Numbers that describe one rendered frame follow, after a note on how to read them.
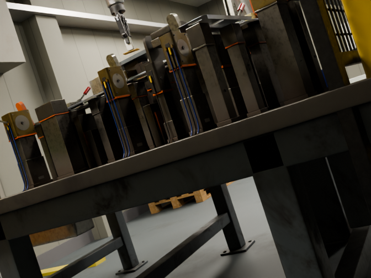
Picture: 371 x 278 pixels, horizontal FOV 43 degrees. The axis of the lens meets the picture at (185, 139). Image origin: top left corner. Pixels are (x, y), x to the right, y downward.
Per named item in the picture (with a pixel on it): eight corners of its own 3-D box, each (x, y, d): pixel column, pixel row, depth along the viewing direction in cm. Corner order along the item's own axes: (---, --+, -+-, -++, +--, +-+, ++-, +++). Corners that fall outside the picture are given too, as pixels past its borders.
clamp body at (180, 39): (184, 139, 154) (150, 38, 154) (203, 133, 163) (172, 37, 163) (200, 134, 150) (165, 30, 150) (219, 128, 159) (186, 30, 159)
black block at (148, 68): (163, 146, 165) (137, 67, 165) (179, 140, 173) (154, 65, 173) (174, 143, 162) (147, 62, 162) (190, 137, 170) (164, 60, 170)
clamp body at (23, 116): (19, 193, 215) (-6, 118, 215) (43, 185, 226) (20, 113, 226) (29, 190, 210) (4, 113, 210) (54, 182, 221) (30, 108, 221)
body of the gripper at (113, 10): (112, 10, 243) (118, 27, 243) (106, 6, 235) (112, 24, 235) (125, 5, 242) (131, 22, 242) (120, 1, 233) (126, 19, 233)
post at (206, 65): (217, 127, 130) (185, 28, 130) (226, 124, 134) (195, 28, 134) (232, 122, 127) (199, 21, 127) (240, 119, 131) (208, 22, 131)
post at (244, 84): (247, 117, 145) (218, 28, 145) (254, 115, 149) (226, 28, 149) (261, 113, 142) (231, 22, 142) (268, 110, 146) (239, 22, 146)
